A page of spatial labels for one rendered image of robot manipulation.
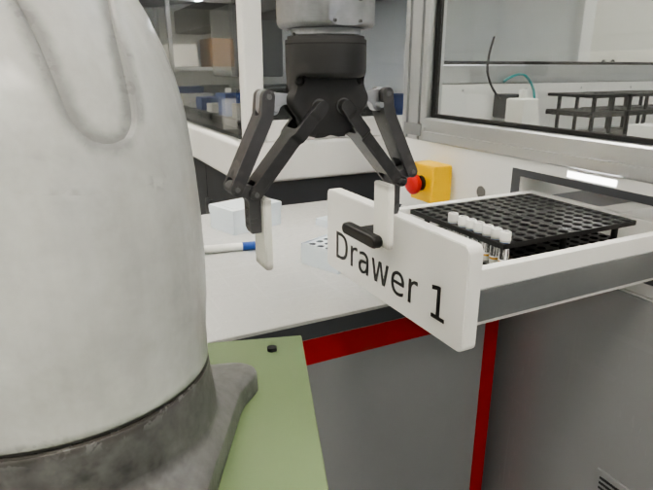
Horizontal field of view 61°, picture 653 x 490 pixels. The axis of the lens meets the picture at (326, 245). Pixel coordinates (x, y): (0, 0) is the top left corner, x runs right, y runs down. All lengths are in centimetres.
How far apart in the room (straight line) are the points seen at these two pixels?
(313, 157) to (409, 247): 90
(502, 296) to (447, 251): 8
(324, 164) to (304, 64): 99
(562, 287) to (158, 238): 49
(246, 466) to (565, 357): 68
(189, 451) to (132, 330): 8
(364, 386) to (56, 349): 66
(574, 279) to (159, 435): 50
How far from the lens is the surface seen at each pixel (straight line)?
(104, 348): 25
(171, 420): 29
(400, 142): 57
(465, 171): 103
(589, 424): 95
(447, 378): 96
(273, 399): 39
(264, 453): 34
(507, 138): 95
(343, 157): 151
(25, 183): 23
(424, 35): 115
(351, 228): 62
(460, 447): 106
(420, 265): 58
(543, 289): 63
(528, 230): 69
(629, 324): 85
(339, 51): 50
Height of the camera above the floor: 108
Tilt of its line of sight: 18 degrees down
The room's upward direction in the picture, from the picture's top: straight up
